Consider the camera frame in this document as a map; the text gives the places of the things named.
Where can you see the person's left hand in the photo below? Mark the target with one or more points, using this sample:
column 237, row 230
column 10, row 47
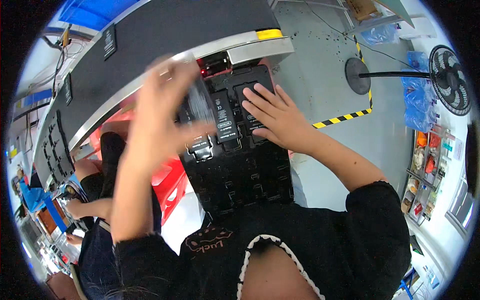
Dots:
column 153, row 127

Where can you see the person's right hand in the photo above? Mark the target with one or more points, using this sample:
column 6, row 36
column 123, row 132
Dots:
column 288, row 123

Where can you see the black phone battery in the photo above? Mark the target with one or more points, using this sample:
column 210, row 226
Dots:
column 225, row 116
column 198, row 147
column 200, row 101
column 247, row 118

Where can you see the red plastic crate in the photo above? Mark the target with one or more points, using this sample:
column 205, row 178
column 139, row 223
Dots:
column 170, row 183

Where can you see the black slotted battery tray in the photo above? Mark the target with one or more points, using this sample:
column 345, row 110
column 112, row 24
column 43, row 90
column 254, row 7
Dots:
column 243, row 176

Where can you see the black conveyor belt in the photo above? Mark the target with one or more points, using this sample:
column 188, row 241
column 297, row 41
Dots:
column 157, row 41

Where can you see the small black plate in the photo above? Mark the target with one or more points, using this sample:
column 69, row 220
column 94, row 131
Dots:
column 109, row 41
column 68, row 89

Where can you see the black tray with slots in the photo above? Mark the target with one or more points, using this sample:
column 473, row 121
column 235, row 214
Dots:
column 56, row 150

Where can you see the clear blue plastic bag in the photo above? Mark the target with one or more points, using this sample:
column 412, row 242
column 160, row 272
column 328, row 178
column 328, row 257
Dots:
column 379, row 34

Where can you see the blue sheet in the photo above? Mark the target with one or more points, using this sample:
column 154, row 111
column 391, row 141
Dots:
column 93, row 13

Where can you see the person's body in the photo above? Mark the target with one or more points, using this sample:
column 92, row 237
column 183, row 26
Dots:
column 337, row 243

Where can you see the heap of blue plastic bags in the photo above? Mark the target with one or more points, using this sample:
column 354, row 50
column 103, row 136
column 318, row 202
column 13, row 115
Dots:
column 418, row 101

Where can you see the white table with carton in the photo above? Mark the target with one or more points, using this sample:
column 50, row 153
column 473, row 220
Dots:
column 378, row 17

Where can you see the cluttered work table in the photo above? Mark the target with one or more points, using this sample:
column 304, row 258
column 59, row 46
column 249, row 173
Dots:
column 48, row 228

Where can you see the metal rack with goods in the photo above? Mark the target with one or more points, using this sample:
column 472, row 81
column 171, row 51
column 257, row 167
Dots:
column 427, row 172

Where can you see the black pedestal fan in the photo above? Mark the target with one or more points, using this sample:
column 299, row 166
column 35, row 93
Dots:
column 448, row 80

